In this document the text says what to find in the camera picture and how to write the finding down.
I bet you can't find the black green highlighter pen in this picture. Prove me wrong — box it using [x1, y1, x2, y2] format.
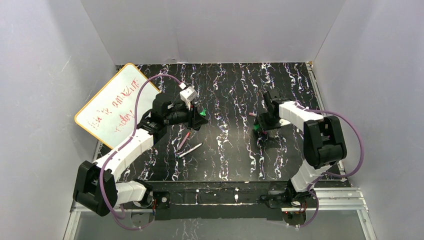
[199, 109, 207, 117]

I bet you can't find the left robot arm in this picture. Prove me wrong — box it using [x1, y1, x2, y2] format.
[72, 88, 208, 217]

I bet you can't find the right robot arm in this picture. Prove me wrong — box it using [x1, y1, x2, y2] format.
[254, 89, 347, 205]

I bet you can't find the pink pen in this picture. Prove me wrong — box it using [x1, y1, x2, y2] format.
[177, 132, 191, 150]

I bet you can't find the silver pen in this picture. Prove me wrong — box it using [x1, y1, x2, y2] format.
[178, 143, 203, 158]

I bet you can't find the yellow framed whiteboard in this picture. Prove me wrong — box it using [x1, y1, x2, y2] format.
[74, 63, 160, 149]

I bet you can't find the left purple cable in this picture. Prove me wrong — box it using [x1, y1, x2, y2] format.
[98, 73, 183, 231]

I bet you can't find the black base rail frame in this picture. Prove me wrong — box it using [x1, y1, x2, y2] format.
[112, 178, 365, 222]

